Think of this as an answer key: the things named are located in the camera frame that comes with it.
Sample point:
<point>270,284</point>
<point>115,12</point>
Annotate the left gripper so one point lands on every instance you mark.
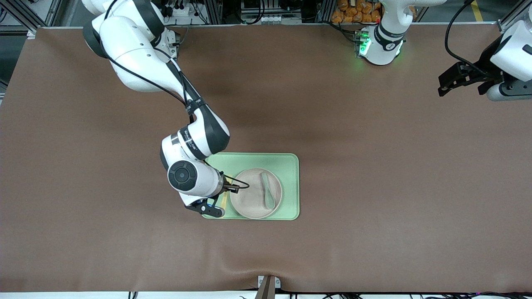
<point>483,67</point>

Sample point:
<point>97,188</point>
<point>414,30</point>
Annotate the yellow plastic fork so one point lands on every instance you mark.
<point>223,203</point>

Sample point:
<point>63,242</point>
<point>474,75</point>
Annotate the round white plate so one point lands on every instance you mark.
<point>249,199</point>

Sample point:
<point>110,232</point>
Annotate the green plastic spoon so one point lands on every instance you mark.
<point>269,193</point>

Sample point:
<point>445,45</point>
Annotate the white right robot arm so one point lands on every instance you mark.
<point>137,54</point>

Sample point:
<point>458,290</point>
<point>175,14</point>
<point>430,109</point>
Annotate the light green rectangular tray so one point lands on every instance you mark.
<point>289,187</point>

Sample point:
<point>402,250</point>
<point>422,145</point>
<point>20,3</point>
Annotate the orange snack bag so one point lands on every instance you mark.
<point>368,6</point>
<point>356,16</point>
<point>337,16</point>

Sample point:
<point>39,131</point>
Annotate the brown table cover mat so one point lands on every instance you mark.
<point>374,187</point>

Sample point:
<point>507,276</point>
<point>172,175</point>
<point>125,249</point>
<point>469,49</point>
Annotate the white power strip with plugs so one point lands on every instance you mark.
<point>183,10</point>

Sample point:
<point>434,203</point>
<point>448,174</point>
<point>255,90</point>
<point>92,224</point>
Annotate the long white power strip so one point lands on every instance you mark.
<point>262,19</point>

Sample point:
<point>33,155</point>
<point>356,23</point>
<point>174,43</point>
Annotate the aluminium frame corner profile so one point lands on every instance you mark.
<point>509,23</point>
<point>25,18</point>

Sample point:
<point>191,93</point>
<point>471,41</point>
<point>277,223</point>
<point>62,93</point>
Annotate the aluminium frame post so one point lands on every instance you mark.
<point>214,11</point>

